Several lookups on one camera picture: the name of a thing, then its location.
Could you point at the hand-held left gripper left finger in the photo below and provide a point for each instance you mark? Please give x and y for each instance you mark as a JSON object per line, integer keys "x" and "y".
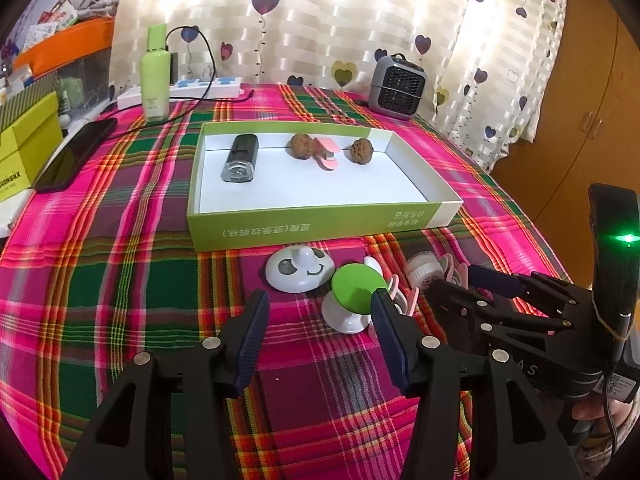
{"x": 252, "y": 340}

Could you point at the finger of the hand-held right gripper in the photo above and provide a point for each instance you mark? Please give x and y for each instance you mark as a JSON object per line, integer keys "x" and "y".
{"x": 465, "y": 305}
{"x": 492, "y": 280}

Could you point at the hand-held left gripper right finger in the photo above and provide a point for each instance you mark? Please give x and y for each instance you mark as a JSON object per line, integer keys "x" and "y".
{"x": 392, "y": 340}

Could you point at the pink clip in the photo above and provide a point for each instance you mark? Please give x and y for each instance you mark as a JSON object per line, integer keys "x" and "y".
{"x": 327, "y": 147}
{"x": 406, "y": 296}
{"x": 448, "y": 262}

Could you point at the white round cap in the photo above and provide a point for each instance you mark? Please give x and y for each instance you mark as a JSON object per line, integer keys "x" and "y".
{"x": 422, "y": 272}

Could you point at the green and white mushroom holder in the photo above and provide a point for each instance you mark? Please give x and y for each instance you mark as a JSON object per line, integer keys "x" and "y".
{"x": 352, "y": 285}

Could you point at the white panda face holder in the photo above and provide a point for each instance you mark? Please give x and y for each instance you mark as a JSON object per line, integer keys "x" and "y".
{"x": 292, "y": 272}

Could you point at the green and white cardboard box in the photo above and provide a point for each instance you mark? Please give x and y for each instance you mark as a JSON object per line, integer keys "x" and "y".
{"x": 310, "y": 190}

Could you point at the black bike light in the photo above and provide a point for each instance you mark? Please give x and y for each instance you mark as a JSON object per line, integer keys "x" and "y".
{"x": 240, "y": 157}

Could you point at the brown walnut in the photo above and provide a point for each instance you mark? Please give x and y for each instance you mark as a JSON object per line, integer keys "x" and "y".
{"x": 301, "y": 146}
{"x": 359, "y": 150}

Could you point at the person's right hand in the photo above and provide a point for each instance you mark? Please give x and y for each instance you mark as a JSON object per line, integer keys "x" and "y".
{"x": 586, "y": 412}

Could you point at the pink plaid tablecloth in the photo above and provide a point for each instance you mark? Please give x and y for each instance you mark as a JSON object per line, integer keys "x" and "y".
{"x": 125, "y": 270}

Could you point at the wooden cabinet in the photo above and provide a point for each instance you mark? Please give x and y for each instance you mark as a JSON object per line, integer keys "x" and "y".
{"x": 590, "y": 110}

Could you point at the grey mini heater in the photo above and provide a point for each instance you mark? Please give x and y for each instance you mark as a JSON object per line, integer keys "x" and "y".
{"x": 395, "y": 87}

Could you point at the white power strip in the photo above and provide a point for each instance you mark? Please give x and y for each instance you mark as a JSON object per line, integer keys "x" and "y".
{"x": 210, "y": 89}

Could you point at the black smartphone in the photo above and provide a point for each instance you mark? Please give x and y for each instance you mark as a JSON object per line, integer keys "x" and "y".
{"x": 75, "y": 152}

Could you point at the light green lotion bottle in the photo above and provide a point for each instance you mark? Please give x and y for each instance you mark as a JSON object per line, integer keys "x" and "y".
{"x": 156, "y": 85}

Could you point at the black charger adapter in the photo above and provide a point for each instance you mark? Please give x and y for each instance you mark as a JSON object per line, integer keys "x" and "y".
{"x": 174, "y": 70}

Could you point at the yellow-green shoe box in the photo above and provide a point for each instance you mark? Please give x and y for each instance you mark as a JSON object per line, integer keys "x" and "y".
{"x": 30, "y": 140}

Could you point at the heart-print curtain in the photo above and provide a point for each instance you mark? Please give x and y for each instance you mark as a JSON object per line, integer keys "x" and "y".
{"x": 325, "y": 10}

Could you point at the striped box lid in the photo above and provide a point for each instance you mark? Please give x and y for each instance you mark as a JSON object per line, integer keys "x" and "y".
{"x": 30, "y": 95}

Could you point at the orange lidded storage bin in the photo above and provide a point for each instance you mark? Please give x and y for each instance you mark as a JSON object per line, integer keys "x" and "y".
{"x": 65, "y": 40}

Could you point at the colourful printed packets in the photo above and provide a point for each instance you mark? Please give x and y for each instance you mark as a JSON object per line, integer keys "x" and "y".
{"x": 45, "y": 22}

